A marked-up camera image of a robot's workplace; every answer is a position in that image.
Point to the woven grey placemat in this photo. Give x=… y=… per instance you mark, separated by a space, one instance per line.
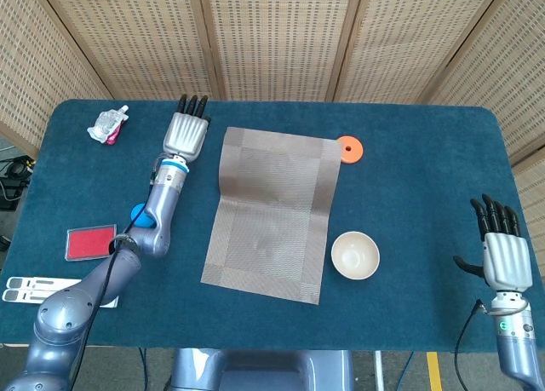
x=272 y=216

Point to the grey-blue robot torso base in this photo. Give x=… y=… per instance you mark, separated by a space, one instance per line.
x=264 y=365

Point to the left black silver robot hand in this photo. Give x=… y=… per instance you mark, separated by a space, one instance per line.
x=185 y=133

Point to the silver pink spout pouch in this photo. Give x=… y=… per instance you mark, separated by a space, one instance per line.
x=104 y=124

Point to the orange disc with hole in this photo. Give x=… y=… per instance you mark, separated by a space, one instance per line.
x=355 y=150

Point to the blue velvet table cover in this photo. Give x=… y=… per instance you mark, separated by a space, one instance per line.
x=404 y=195

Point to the woven rattan screen panel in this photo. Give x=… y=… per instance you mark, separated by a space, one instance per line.
x=136 y=37
x=511 y=88
x=38 y=67
x=281 y=37
x=409 y=37

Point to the red pad in clear case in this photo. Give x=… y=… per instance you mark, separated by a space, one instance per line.
x=89 y=243

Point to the cream round bowl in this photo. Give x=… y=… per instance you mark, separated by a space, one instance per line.
x=355 y=257

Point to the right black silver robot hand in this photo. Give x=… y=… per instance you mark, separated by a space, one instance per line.
x=506 y=259

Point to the blue ball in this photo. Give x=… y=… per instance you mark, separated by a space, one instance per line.
x=137 y=214

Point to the white folding stand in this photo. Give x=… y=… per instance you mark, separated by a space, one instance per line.
x=25 y=289

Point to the white table leg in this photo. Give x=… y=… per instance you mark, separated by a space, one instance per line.
x=379 y=372

